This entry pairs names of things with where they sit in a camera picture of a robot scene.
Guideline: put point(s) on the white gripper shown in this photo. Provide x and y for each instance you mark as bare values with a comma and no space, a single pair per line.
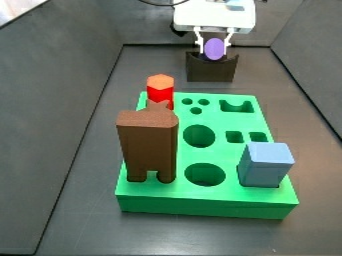
229,16

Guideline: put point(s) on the green shape sorter base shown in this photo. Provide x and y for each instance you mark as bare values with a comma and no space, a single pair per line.
217,123

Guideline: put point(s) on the red hexagonal prism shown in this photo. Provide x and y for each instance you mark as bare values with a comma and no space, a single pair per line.
160,89

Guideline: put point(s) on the brown star peg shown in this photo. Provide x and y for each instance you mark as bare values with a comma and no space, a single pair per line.
156,106

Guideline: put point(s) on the light blue cube block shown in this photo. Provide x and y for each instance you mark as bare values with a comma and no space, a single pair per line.
264,164

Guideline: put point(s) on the purple cylinder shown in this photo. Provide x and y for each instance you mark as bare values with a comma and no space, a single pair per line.
213,49

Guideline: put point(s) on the black curved cradle stand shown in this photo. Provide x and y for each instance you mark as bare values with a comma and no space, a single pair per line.
209,71

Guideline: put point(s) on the brown tall block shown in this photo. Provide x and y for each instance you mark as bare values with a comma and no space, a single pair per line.
148,140

